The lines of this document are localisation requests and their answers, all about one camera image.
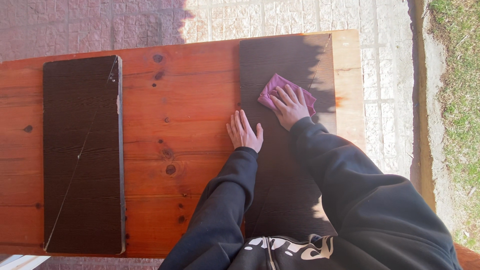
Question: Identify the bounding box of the person's right hand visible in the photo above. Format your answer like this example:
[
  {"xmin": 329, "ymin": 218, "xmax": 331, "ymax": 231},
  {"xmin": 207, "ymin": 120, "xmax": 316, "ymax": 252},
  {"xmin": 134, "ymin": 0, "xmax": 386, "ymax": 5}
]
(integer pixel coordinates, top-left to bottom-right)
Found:
[{"xmin": 269, "ymin": 84, "xmax": 311, "ymax": 131}]

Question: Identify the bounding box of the person's left hand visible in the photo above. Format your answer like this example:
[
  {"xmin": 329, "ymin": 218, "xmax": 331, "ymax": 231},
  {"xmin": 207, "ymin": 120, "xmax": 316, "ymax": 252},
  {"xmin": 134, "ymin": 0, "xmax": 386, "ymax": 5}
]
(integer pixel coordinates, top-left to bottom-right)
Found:
[{"xmin": 226, "ymin": 109, "xmax": 264, "ymax": 154}]

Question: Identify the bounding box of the purple cleaning cloth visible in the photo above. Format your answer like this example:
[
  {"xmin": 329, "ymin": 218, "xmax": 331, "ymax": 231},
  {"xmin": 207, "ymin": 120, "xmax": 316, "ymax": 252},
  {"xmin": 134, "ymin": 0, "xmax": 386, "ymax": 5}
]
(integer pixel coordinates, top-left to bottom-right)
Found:
[{"xmin": 257, "ymin": 73, "xmax": 317, "ymax": 117}]

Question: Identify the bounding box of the dark wood board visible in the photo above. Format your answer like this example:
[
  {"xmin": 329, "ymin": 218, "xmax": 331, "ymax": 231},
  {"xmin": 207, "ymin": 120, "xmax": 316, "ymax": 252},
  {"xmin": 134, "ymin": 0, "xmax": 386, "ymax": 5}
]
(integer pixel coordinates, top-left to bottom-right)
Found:
[
  {"xmin": 42, "ymin": 55, "xmax": 126, "ymax": 255},
  {"xmin": 239, "ymin": 33, "xmax": 338, "ymax": 241}
]

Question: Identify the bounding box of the white plank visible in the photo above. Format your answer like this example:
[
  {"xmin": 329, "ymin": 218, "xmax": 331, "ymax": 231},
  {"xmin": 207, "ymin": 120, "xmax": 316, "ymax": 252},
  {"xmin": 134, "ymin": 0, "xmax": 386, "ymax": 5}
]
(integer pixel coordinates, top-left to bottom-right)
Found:
[{"xmin": 0, "ymin": 255, "xmax": 50, "ymax": 270}]

